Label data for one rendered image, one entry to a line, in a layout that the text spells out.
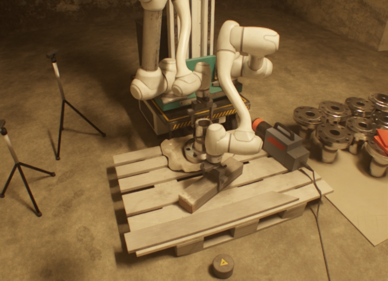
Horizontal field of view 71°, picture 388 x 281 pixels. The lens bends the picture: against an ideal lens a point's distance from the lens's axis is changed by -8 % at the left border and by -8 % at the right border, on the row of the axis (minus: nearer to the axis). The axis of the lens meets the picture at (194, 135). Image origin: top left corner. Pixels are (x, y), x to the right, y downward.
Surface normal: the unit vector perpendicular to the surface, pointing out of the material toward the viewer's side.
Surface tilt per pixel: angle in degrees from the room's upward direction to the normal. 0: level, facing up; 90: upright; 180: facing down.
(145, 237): 0
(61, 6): 90
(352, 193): 0
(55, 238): 0
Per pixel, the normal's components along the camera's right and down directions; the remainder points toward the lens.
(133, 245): 0.00, -0.82
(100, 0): 0.34, 0.54
